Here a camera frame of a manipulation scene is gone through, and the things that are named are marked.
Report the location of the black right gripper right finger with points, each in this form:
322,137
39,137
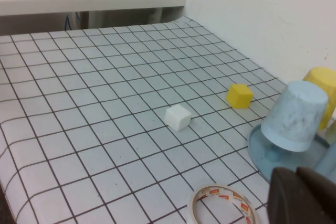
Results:
325,195

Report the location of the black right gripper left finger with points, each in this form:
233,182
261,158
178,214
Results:
288,203

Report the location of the light blue plastic cup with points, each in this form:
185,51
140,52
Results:
294,119

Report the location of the blue cup stand with pegs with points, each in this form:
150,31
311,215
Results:
258,150

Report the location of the yellow plastic cup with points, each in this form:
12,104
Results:
323,79

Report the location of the clear tape roll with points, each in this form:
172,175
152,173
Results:
194,203

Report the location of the yellow cube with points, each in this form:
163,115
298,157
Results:
240,96

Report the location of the white cube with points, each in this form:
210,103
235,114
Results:
178,117

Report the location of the white checkered tablecloth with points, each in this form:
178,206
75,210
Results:
105,103

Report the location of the white side table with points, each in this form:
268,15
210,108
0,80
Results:
92,3

